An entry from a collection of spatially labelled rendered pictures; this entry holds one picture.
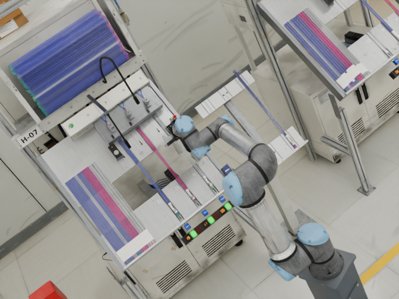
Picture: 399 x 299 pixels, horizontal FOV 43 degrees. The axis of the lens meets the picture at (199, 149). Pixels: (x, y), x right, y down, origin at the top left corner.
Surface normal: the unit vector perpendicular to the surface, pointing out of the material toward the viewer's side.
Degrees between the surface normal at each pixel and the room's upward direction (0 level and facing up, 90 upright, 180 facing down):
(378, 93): 90
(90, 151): 46
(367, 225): 0
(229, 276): 0
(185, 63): 90
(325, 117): 90
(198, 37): 90
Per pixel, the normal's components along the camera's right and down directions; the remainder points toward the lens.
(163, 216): 0.05, -0.25
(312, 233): -0.30, -0.79
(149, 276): 0.47, 0.35
